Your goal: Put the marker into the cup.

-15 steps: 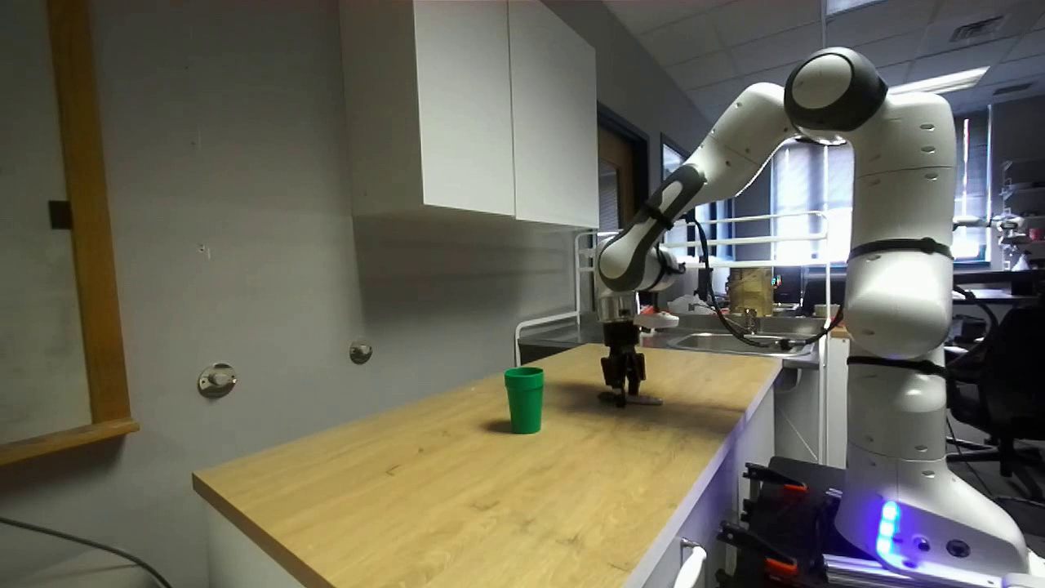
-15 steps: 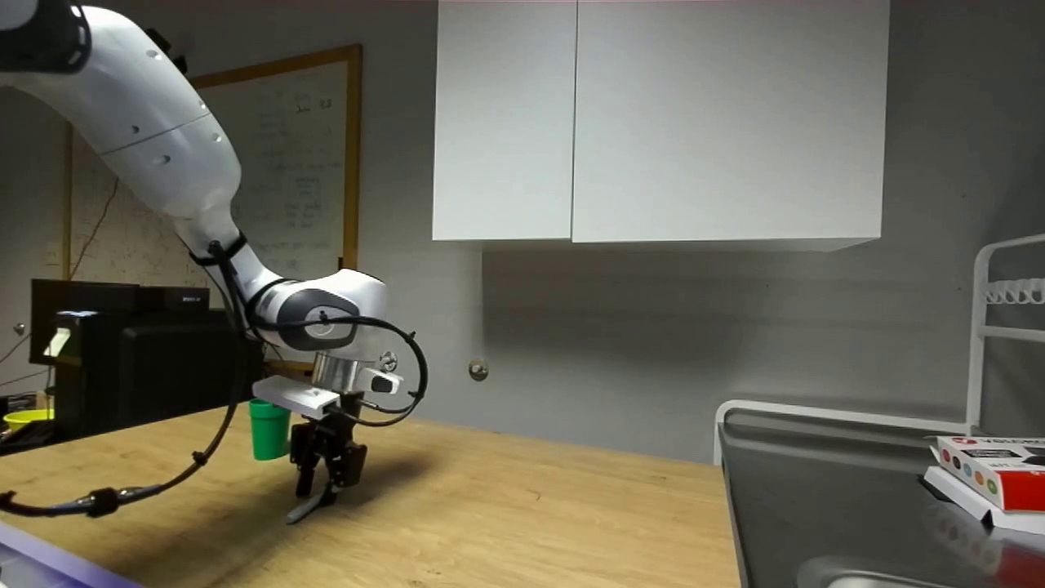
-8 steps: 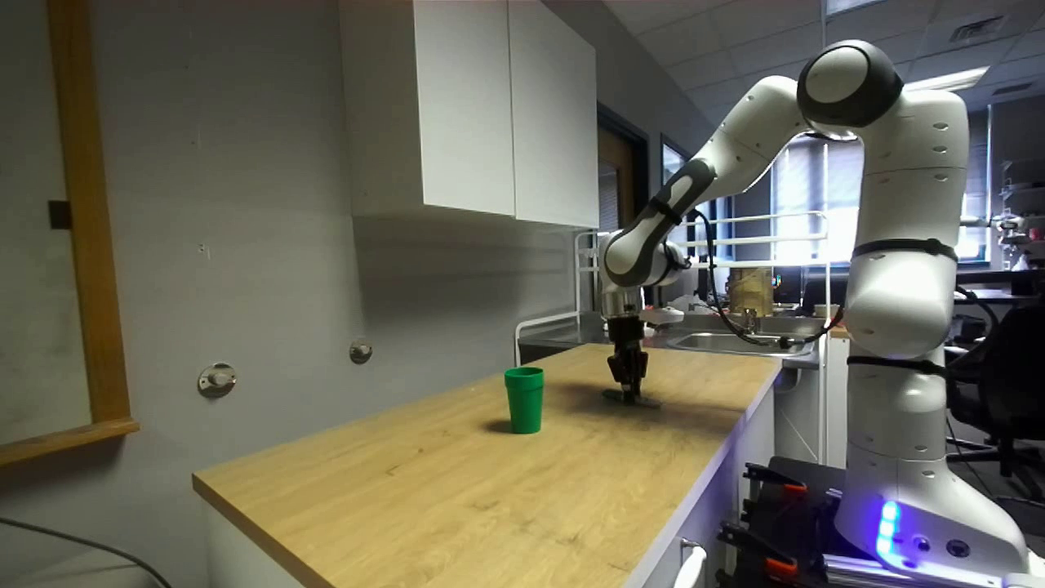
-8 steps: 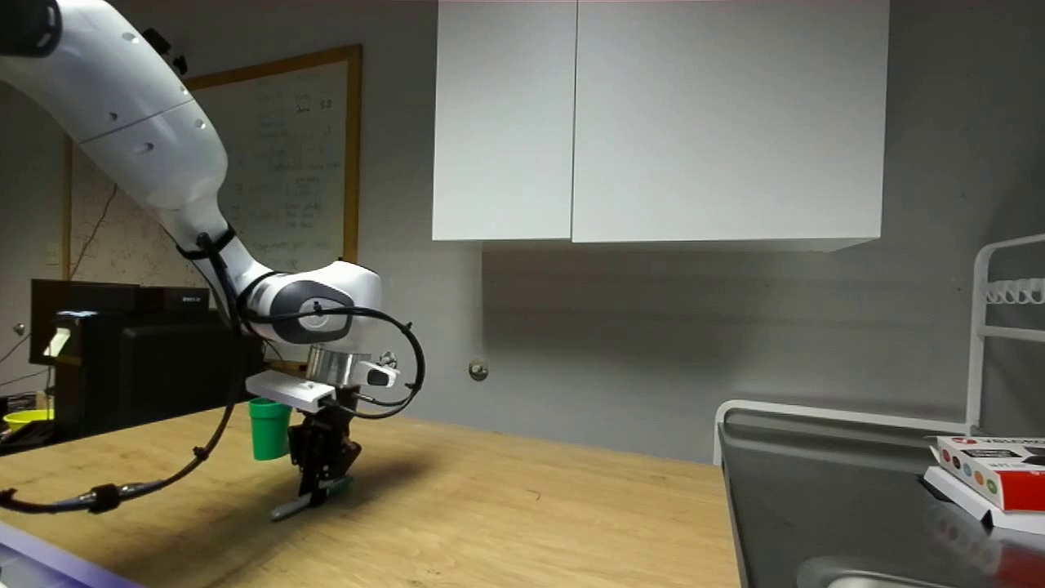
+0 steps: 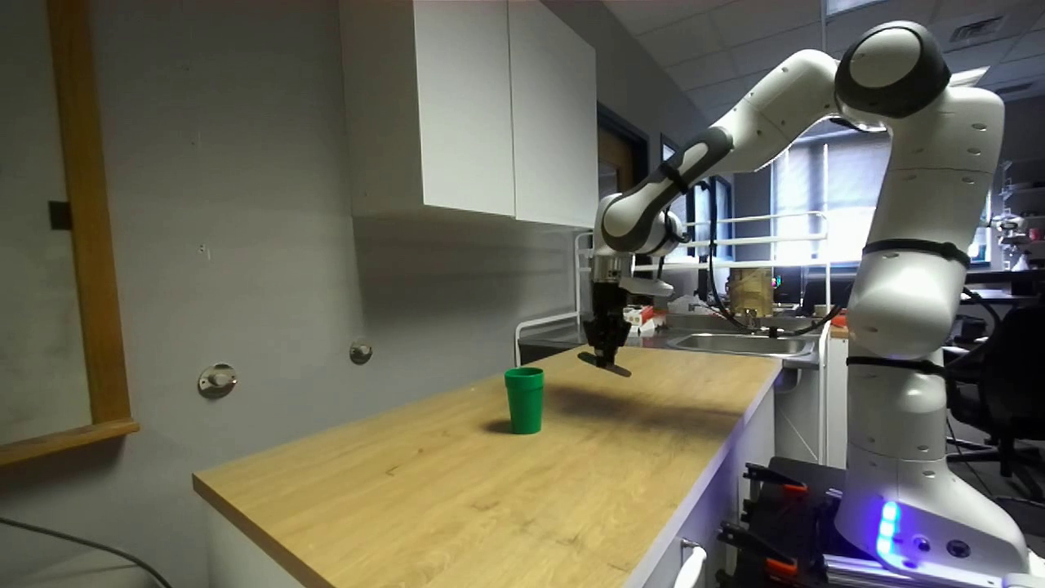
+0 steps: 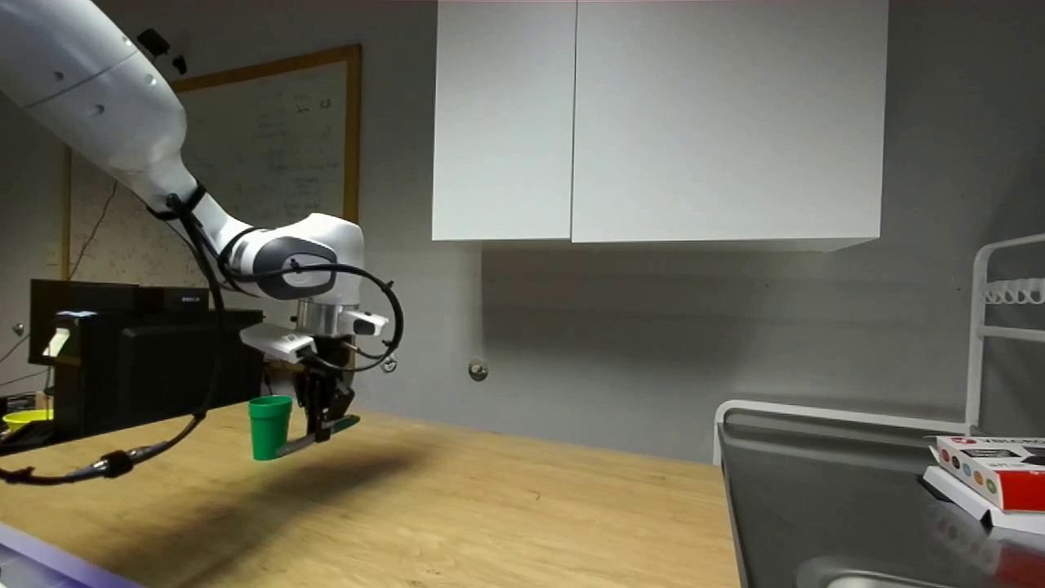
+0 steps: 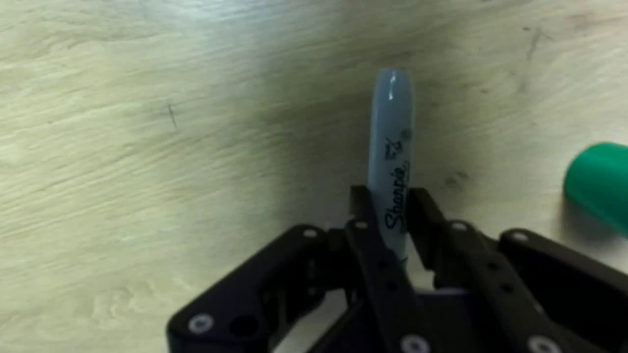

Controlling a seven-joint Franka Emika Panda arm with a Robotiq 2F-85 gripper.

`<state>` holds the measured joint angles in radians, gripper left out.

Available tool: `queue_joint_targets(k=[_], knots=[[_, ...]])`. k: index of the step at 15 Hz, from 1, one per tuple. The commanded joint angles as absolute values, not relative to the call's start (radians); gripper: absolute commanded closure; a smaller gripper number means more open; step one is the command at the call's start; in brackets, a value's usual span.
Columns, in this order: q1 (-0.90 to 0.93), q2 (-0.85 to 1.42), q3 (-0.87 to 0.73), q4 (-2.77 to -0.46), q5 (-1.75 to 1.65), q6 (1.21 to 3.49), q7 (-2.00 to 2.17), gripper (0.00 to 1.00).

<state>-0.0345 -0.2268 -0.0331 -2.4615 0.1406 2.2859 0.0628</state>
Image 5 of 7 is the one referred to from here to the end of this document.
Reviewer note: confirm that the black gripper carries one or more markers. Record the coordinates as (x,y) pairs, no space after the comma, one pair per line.
(613,298)

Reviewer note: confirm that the green white marker pen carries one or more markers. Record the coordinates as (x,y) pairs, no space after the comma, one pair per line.
(606,364)

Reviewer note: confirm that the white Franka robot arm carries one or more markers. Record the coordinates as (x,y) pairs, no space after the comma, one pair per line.
(917,274)

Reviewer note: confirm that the green plastic cup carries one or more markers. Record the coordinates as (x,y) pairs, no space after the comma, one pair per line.
(525,401)

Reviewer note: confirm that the red white box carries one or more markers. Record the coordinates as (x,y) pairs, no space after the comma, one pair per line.
(646,318)

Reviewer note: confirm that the brown object on counter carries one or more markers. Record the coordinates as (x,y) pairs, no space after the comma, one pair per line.
(751,295)

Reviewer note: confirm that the white metal railing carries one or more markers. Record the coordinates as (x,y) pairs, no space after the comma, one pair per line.
(784,233)

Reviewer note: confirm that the black red clamp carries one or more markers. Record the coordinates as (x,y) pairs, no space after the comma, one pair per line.
(787,493)
(773,558)

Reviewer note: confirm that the small round metal knob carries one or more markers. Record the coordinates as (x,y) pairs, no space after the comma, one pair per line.
(361,355)

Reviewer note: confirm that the black office chair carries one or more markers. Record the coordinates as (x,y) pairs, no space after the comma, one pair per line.
(1008,392)

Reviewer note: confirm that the white wall cabinet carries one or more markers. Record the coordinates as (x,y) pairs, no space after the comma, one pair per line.
(478,109)

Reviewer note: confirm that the round metal wall fixture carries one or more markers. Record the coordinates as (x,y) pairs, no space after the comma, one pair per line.
(216,381)

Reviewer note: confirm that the wooden frame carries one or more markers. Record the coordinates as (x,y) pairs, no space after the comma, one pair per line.
(92,239)

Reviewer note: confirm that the black wall switch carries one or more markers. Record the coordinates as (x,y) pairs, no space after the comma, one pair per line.
(60,213)

